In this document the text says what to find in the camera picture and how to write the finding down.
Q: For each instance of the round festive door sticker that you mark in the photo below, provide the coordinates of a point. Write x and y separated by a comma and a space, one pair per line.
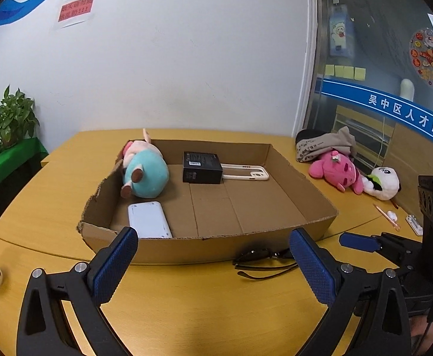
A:
430, 53

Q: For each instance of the white flat device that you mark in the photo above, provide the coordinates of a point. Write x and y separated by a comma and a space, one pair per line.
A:
148, 218

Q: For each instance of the small black box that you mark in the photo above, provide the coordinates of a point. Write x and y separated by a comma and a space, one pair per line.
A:
201, 172

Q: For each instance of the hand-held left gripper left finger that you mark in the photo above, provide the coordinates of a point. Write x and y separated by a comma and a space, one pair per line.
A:
114, 263

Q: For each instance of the green potted plant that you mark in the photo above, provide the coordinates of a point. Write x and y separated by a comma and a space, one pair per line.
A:
10, 118

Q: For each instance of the pink pen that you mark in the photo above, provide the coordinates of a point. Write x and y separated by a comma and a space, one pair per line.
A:
385, 217

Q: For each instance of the cardboard box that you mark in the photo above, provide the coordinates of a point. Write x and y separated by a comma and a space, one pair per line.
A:
261, 200

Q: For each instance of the beige folded cloth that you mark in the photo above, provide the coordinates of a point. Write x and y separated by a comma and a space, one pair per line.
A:
313, 144

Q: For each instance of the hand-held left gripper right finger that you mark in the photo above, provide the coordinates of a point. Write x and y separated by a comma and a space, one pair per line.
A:
311, 267

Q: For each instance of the blue door banner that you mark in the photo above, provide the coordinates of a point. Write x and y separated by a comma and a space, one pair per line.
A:
387, 104

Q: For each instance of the yellow sticky note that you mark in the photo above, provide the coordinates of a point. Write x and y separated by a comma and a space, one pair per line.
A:
330, 70
349, 72
339, 71
359, 73

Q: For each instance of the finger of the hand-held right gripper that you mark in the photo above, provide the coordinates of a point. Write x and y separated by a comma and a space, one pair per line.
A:
357, 241

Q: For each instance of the wooden desktop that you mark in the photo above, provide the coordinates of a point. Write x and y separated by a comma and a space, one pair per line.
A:
186, 304

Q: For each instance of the red wall sign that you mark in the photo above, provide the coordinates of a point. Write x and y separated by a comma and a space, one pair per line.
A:
75, 9

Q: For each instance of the black glasses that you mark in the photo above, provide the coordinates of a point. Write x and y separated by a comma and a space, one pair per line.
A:
253, 255

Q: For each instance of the green table cloth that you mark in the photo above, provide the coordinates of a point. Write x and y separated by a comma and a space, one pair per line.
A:
1, 167

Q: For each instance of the cream phone case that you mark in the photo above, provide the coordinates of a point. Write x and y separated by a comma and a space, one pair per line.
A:
261, 178

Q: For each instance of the cartoon sheep poster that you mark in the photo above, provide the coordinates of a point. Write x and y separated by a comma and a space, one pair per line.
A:
341, 33

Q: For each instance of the white panda plush toy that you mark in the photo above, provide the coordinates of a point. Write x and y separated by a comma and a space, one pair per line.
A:
383, 181

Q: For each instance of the pink pig plush toy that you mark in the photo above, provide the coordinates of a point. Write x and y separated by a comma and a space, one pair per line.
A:
146, 170

